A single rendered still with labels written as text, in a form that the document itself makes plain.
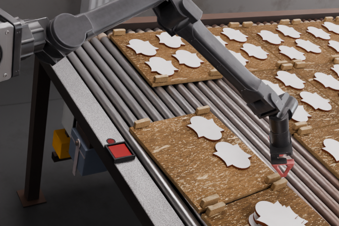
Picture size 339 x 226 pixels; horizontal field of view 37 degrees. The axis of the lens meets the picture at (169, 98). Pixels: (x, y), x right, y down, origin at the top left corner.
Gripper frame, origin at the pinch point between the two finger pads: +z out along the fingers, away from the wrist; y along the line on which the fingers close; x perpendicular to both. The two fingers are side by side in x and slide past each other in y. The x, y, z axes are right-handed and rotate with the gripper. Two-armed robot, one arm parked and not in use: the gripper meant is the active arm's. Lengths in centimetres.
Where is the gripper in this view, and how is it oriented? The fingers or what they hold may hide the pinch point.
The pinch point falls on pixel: (282, 164)
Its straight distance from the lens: 166.1
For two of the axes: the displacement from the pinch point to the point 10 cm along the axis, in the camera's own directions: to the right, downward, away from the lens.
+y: 0.9, -5.7, 8.2
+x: -9.8, 0.9, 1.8
